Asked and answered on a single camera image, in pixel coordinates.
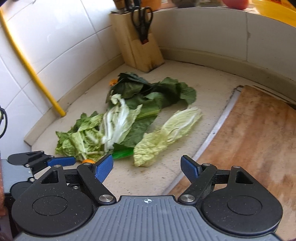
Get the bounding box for large orange peel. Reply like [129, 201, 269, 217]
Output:
[82, 159, 96, 165]

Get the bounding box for green plastic wrapper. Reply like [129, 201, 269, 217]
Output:
[112, 148, 133, 159]

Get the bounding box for green napa cabbage leaves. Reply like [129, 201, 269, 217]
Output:
[55, 94, 142, 162]

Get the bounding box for pale yellow cabbage leaf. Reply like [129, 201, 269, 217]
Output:
[133, 106, 202, 167]

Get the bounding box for wooden cutting board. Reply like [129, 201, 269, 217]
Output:
[176, 86, 295, 240]

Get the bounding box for dark green leafy vegetable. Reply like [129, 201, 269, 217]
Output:
[106, 72, 197, 150]

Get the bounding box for small orange peel piece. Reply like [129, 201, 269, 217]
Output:
[109, 79, 118, 86]

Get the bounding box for wooden knife block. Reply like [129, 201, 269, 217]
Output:
[109, 13, 165, 73]

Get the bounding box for red tomato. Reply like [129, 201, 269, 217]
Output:
[222, 0, 249, 10]

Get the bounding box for yellow detergent jug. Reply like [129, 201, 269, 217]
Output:
[252, 0, 295, 27]

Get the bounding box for black cable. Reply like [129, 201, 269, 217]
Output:
[0, 106, 9, 140]

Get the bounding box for yellow gas hose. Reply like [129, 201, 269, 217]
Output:
[0, 7, 67, 117]

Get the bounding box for wooden handled knife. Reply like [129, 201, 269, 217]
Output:
[113, 0, 125, 10]

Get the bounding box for black handled knife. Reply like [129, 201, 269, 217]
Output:
[124, 0, 141, 11]

